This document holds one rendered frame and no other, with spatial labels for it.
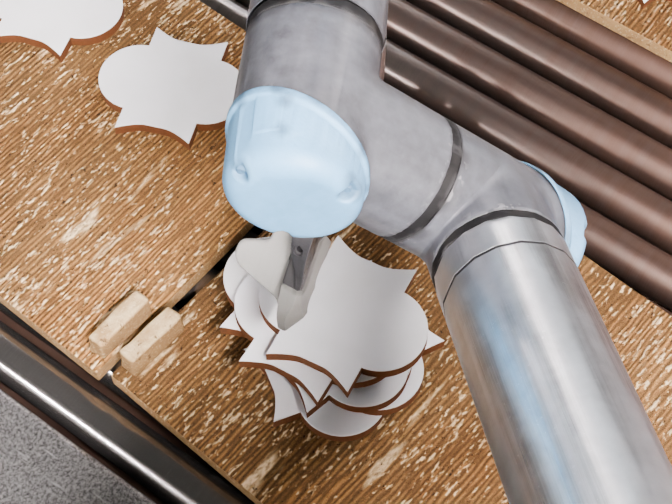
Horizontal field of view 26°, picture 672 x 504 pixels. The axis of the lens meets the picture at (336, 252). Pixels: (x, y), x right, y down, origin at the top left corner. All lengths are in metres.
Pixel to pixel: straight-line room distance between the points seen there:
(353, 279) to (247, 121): 0.43
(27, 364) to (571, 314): 0.64
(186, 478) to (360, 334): 0.19
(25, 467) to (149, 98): 0.36
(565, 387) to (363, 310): 0.47
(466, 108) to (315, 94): 0.64
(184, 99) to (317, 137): 0.63
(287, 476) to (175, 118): 0.36
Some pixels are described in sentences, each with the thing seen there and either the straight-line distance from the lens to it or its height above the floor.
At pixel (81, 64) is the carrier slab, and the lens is 1.39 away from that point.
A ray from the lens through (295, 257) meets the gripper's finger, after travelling 0.97.
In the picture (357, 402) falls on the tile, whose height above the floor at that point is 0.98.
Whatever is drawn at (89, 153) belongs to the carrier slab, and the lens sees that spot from 1.33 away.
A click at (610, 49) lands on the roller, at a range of 1.44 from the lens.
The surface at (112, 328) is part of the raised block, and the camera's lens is 1.20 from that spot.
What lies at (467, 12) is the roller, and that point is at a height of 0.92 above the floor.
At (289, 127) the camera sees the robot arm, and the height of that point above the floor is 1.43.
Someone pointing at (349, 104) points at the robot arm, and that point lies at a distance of 0.74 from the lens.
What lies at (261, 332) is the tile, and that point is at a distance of 1.14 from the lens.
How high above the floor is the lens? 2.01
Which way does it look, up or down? 59 degrees down
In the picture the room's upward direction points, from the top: straight up
